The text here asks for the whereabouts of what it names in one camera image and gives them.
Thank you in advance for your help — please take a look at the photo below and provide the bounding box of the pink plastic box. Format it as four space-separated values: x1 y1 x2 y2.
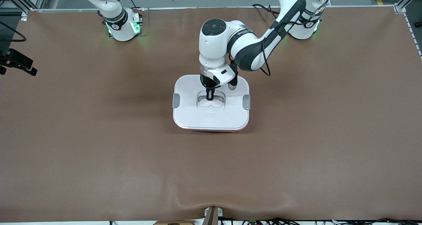
188 130 238 134

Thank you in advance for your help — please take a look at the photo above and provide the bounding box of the brown table mat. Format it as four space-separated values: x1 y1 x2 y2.
0 7 422 223

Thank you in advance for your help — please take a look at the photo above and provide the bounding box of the black base cable bundle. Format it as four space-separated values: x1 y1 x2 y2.
252 3 281 21

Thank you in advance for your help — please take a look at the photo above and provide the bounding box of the white box lid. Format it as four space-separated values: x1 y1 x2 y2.
172 74 251 132

